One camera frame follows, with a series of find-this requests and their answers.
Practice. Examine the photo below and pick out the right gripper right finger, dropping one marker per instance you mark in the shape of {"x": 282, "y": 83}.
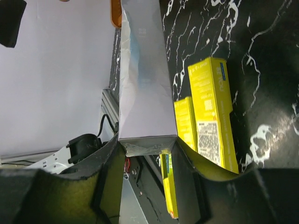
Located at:
{"x": 209, "y": 194}

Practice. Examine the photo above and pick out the yellow toothpaste box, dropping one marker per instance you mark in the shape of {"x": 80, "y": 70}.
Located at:
{"x": 186, "y": 124}
{"x": 168, "y": 185}
{"x": 212, "y": 105}

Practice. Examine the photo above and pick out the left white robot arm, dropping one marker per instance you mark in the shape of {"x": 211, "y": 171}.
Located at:
{"x": 50, "y": 83}

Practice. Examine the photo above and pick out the silver toothpaste box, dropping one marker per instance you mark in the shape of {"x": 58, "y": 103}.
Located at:
{"x": 147, "y": 124}

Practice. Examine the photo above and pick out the orange wooden shelf rack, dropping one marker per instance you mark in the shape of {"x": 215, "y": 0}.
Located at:
{"x": 116, "y": 13}

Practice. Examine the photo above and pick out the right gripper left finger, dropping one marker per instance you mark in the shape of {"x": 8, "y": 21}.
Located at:
{"x": 86, "y": 193}

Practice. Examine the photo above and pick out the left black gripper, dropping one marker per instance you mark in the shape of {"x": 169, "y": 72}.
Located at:
{"x": 11, "y": 13}

